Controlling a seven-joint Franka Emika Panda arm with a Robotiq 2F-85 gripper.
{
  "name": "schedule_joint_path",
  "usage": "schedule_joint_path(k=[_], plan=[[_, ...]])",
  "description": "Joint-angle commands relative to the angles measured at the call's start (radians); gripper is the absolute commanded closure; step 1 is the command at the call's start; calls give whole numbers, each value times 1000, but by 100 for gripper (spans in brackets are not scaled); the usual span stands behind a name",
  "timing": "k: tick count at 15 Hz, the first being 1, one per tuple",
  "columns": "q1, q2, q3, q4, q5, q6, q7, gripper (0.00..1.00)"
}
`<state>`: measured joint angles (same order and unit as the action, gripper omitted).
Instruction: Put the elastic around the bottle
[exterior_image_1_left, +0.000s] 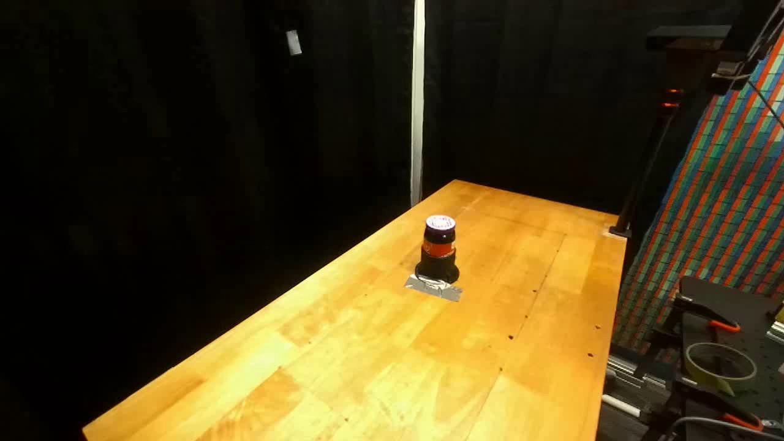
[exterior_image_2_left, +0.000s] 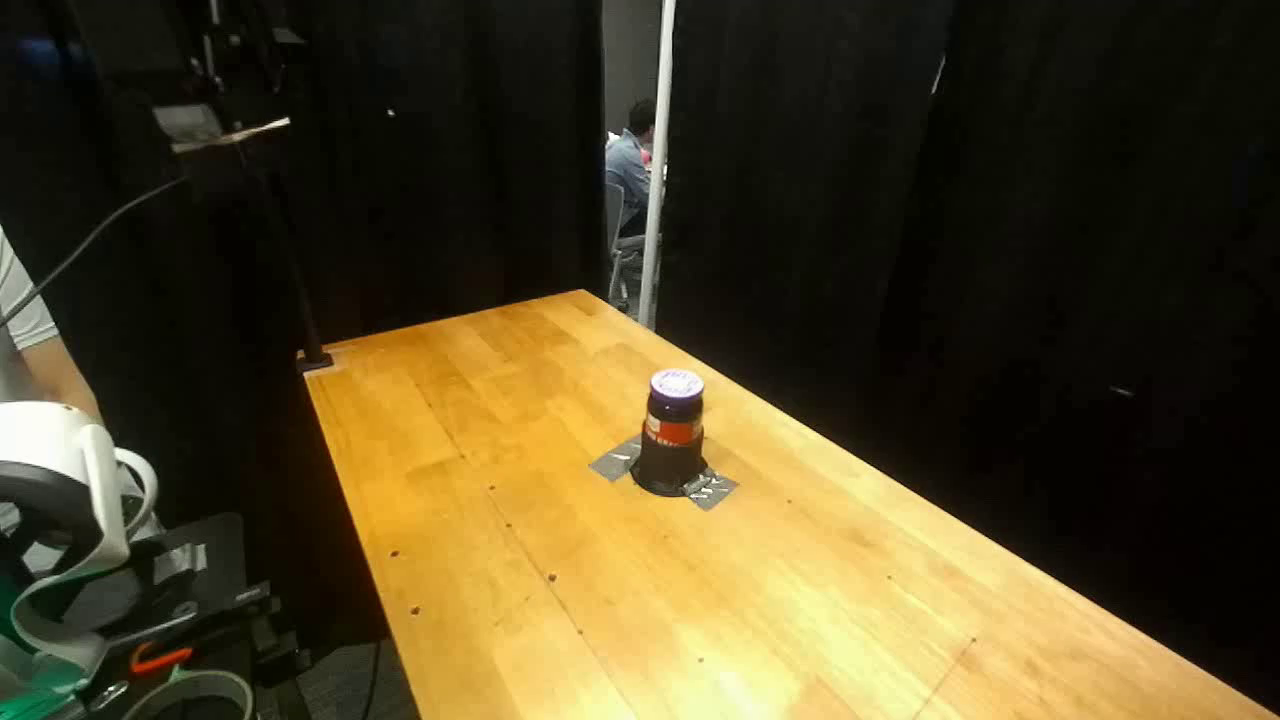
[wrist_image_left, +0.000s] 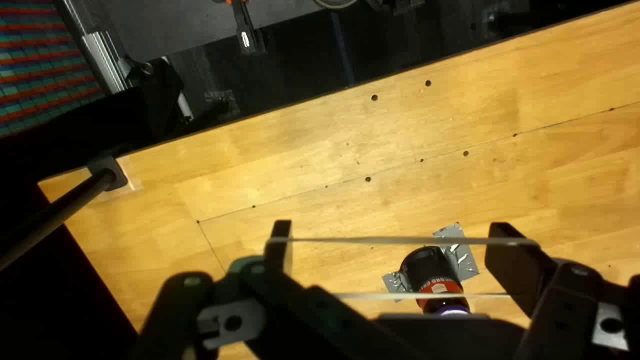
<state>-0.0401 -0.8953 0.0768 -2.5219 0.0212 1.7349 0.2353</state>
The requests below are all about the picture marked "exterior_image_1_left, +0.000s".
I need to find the white vertical pole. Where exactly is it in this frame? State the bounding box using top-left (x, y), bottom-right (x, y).
top-left (409, 0), bottom-right (428, 207)

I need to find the small white tag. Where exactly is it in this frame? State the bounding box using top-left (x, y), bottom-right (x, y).
top-left (284, 26), bottom-right (306, 58)

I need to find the grey duct tape piece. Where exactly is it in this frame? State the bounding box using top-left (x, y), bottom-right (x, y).
top-left (404, 272), bottom-right (466, 304)

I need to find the black stand pole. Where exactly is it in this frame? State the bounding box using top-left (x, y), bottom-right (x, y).
top-left (610, 83), bottom-right (688, 239)

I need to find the black mounting plate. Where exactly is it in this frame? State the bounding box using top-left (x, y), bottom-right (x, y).
top-left (652, 273), bottom-right (784, 425)

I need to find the aluminium rail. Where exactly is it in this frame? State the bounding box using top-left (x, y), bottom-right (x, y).
top-left (600, 352), bottom-right (670, 422)

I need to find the grey cable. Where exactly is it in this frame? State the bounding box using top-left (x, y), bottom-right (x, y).
top-left (665, 414), bottom-right (784, 441)

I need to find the colourful striped panel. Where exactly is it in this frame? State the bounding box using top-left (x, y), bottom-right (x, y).
top-left (612, 31), bottom-right (784, 355)

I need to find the orange clamp handle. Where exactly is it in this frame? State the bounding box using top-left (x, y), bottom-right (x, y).
top-left (719, 411), bottom-right (768, 433)
top-left (705, 316), bottom-right (744, 338)

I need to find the orange clamp on stand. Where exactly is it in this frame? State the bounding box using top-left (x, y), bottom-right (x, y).
top-left (659, 85), bottom-right (687, 114)

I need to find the black flat shelf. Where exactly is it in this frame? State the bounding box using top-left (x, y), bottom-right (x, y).
top-left (644, 22), bottom-right (736, 54)

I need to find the dark bottle with orange label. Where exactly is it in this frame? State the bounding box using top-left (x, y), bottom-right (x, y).
top-left (415, 213), bottom-right (463, 286)

